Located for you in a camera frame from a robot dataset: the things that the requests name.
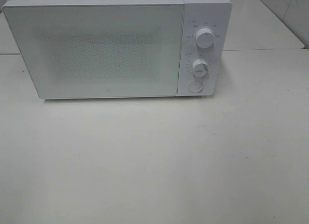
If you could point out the round door release button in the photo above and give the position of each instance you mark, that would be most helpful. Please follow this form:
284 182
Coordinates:
195 87

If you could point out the white microwave knob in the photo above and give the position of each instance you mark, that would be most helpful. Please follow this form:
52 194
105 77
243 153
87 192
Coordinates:
200 68
204 38

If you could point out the white microwave door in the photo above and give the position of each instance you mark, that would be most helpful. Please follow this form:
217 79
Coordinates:
100 51

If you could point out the white microwave oven body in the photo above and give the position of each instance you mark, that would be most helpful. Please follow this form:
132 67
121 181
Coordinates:
197 14

